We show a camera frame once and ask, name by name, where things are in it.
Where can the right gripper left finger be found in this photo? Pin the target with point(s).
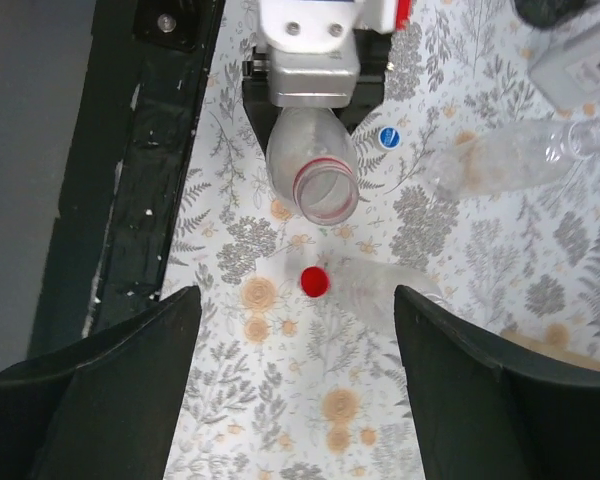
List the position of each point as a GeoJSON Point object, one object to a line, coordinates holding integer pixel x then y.
{"type": "Point", "coordinates": [105, 407]}

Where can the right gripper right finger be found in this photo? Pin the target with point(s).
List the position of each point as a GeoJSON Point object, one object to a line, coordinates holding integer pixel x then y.
{"type": "Point", "coordinates": [487, 408]}

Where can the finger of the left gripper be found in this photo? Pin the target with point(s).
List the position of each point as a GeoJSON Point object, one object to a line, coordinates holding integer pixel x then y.
{"type": "Point", "coordinates": [373, 53]}
{"type": "Point", "coordinates": [261, 112]}

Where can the red-label clear bottle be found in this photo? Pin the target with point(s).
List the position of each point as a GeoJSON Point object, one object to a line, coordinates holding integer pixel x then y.
{"type": "Point", "coordinates": [312, 165]}

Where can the red bottle cap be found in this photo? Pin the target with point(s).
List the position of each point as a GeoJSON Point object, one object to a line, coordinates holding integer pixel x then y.
{"type": "Point", "coordinates": [314, 281]}

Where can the clear bottle back left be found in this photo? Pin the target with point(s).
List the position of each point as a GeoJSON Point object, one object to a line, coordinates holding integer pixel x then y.
{"type": "Point", "coordinates": [518, 156]}

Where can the clear bottle centre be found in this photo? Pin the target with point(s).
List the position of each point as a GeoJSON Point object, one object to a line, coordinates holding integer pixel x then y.
{"type": "Point", "coordinates": [366, 288]}

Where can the white square bottle black cap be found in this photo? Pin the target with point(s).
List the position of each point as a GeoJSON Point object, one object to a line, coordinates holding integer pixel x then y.
{"type": "Point", "coordinates": [569, 75]}

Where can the blue cap left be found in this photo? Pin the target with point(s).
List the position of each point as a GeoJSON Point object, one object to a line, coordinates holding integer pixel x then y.
{"type": "Point", "coordinates": [388, 138]}

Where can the dark patterned jar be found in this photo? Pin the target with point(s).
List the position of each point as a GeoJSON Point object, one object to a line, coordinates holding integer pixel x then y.
{"type": "Point", "coordinates": [548, 14]}

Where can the floral table mat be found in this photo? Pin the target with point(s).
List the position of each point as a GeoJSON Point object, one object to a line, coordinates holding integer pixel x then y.
{"type": "Point", "coordinates": [284, 386]}

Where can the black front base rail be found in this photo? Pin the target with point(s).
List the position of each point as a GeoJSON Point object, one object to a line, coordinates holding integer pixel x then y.
{"type": "Point", "coordinates": [127, 165]}

